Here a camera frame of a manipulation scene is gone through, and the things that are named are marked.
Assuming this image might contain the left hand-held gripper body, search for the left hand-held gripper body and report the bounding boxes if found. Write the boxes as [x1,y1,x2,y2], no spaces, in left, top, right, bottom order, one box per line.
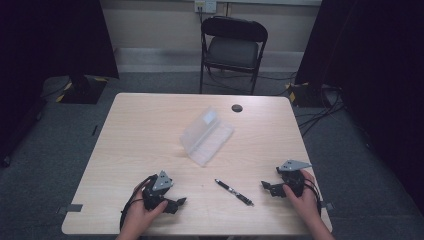
[142,170,175,211]

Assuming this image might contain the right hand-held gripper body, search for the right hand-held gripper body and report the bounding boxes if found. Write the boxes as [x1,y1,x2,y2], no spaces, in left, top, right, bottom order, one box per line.
[275,159,313,198]

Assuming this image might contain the person's right hand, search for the person's right hand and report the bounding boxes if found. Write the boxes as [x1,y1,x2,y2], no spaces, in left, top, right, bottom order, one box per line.
[282,169,323,228]

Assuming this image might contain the person's left hand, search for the person's left hand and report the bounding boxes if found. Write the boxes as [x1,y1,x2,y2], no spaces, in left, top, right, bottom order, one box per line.
[123,185,170,233]

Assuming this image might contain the black pen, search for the black pen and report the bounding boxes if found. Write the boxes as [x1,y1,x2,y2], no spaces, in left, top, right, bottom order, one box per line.
[214,178,255,207]

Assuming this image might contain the clear plastic box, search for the clear plastic box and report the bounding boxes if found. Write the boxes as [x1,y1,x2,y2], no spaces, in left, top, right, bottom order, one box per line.
[179,106,235,168]

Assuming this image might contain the black stand base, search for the black stand base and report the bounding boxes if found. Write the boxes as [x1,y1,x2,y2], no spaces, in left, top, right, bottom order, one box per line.
[287,81,336,108]
[59,74,108,105]

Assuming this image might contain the black curtain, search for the black curtain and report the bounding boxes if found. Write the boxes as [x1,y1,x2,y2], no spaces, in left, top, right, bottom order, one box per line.
[294,0,424,214]
[0,0,120,161]

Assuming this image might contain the black folding chair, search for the black folding chair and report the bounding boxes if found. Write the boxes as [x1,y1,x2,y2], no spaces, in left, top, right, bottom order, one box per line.
[199,15,270,96]

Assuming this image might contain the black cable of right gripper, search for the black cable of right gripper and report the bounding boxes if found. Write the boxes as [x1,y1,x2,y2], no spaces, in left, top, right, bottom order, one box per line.
[302,177,323,216]

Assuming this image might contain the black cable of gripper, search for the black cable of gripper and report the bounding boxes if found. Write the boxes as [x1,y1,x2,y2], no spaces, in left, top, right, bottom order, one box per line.
[119,175,155,232]
[302,177,323,216]

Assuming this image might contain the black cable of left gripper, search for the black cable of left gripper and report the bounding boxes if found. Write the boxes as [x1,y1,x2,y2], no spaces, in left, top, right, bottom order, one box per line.
[119,175,155,232]

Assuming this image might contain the black floor cables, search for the black floor cables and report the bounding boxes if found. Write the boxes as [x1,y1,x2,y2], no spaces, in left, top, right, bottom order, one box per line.
[293,84,348,138]

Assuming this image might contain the white wall socket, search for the white wall socket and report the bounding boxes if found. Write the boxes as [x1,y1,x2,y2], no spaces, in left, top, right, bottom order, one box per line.
[194,0,218,15]

